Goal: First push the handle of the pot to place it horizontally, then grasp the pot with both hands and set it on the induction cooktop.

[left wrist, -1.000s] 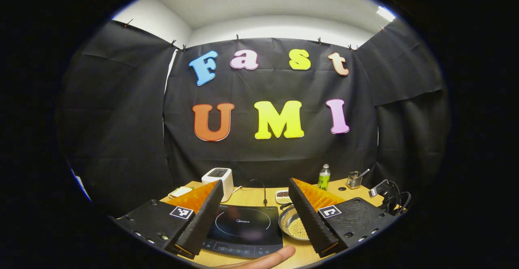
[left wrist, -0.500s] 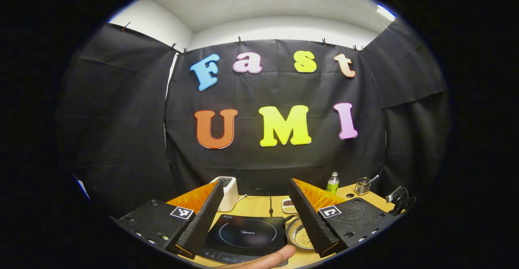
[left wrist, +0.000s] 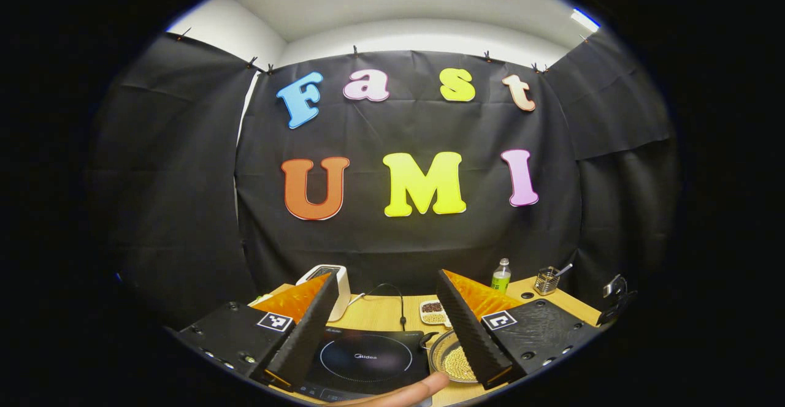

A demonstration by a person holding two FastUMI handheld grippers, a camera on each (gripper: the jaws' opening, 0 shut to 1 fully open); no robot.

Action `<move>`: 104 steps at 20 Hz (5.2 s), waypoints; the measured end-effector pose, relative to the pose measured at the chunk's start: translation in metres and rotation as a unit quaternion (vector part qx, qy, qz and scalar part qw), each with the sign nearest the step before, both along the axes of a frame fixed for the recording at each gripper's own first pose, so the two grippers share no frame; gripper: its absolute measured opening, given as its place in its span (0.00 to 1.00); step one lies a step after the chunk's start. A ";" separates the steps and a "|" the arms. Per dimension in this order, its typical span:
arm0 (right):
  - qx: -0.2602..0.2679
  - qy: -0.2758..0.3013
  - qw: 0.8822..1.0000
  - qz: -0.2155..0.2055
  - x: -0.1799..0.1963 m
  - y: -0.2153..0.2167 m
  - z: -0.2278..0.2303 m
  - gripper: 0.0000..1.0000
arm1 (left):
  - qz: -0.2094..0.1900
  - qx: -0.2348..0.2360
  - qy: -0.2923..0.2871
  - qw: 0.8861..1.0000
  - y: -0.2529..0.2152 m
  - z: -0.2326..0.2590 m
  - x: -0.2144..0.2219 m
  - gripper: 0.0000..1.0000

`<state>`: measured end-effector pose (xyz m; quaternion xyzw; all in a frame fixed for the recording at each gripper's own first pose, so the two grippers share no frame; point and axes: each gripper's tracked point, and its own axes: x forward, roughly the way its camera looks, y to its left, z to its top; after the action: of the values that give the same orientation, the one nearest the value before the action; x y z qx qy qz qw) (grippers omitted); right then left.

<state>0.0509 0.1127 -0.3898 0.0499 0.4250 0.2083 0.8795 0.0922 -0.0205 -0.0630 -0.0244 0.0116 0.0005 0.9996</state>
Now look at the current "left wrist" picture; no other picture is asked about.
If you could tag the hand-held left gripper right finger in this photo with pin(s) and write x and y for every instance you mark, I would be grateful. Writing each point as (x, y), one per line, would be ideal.
(469, 333)

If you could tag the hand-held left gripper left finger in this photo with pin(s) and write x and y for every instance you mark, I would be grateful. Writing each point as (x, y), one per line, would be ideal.
(306, 339)

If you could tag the pile of yellow soybeans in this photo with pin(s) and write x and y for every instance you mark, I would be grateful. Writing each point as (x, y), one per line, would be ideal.
(457, 364)

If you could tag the stainless steel pot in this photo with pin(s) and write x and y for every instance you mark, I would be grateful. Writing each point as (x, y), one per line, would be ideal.
(435, 355)

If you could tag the black induction cooktop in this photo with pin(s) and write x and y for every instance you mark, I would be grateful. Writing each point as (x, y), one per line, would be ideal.
(343, 364)

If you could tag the white divided bean dish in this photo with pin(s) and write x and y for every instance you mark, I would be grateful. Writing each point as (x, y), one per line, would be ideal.
(432, 312)

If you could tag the white toaster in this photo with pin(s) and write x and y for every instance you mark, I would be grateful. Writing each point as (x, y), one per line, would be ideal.
(340, 290)

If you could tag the green tea bottle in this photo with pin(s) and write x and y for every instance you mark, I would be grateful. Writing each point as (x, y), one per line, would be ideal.
(501, 281)

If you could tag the metal mesh utensil holder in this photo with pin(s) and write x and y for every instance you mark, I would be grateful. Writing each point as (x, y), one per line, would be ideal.
(544, 283)

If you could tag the small ceiling light panel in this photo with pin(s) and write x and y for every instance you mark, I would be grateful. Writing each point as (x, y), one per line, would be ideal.
(584, 19)

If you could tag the row of black clips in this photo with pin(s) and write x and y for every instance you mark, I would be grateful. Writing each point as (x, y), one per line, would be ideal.
(354, 50)

